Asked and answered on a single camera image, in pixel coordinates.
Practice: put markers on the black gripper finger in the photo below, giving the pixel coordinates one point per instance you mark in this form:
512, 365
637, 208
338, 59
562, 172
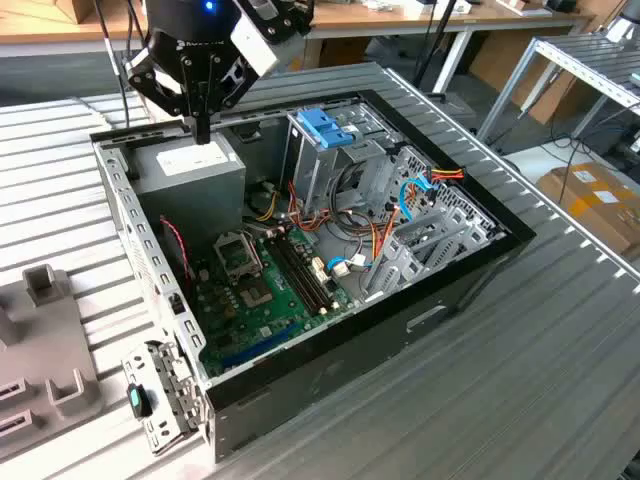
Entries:
207, 100
150, 92

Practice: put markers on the silver disk bay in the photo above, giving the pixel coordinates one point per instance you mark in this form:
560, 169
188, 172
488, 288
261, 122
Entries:
402, 267

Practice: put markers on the grey power supply unit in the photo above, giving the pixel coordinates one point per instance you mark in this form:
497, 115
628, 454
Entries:
200, 200

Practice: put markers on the small brown cardboard box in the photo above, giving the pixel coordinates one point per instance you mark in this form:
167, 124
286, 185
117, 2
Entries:
75, 10

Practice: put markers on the blue plastic drive latch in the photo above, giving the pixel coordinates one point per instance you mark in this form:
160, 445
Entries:
320, 127

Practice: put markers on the tall silver drive cage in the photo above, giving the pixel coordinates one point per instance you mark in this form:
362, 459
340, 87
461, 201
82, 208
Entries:
310, 170

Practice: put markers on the wooden desk white legs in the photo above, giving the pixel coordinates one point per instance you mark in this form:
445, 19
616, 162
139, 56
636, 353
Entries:
350, 20

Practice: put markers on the CPU socket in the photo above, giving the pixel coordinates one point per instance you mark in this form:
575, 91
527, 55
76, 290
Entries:
236, 254

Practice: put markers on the black case fan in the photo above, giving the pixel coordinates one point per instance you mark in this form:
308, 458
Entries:
172, 257

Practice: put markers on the black RAM slot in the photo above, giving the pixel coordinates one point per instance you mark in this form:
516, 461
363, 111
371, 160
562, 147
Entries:
298, 275
304, 275
292, 275
310, 275

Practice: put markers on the square motherboard chip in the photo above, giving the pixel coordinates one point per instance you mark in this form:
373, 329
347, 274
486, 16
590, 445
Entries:
256, 295

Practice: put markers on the cream motherboard power connector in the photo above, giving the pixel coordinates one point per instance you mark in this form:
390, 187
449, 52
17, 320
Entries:
318, 271

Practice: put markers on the green motherboard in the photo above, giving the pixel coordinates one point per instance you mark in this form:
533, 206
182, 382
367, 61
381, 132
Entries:
270, 320

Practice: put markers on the black tripod leg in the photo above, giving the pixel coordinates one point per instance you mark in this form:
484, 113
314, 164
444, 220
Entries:
432, 50

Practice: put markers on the blue expansion slot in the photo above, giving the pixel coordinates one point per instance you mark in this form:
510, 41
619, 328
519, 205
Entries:
260, 346

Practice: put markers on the grey parts rack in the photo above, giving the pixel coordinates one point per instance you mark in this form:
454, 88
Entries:
50, 340

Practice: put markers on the metal expansion card retainer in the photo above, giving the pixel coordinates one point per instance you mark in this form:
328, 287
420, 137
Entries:
167, 380

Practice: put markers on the black open PC case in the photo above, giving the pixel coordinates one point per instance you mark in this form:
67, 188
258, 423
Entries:
350, 360

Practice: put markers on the teal black latch tab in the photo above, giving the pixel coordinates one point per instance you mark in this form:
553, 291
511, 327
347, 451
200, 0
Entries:
134, 400

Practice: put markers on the aluminium slat table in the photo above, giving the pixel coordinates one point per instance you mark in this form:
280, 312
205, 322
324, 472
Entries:
575, 55

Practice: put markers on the large labelled cardboard box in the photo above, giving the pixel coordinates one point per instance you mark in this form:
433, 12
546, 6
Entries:
590, 210

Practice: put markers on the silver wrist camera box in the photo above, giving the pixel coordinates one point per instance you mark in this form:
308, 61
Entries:
255, 45

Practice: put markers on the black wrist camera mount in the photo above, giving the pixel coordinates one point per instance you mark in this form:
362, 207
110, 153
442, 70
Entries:
285, 17

